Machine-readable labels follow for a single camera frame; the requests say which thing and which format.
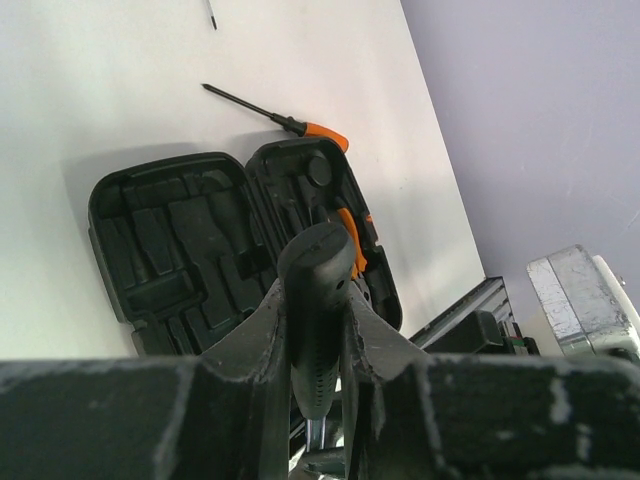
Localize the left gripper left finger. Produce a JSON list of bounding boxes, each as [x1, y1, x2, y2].
[[1, 284, 290, 479]]

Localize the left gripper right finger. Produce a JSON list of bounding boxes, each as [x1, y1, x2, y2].
[[340, 288, 639, 479]]

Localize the orange handled needle-nose pliers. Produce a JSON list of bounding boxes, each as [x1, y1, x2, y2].
[[337, 207, 368, 280]]

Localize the small claw hammer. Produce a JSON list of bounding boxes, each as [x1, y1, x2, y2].
[[277, 222, 355, 451]]

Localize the black plastic tool case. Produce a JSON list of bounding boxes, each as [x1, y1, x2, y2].
[[88, 137, 402, 356]]

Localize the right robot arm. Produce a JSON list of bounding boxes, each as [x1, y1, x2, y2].
[[423, 311, 540, 356]]

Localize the aluminium frame rail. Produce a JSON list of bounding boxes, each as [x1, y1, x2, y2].
[[410, 277, 513, 348]]

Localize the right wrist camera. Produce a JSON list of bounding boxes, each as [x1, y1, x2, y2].
[[527, 244, 639, 365]]

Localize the large orange handled screwdriver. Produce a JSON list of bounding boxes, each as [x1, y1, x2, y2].
[[201, 83, 350, 152]]

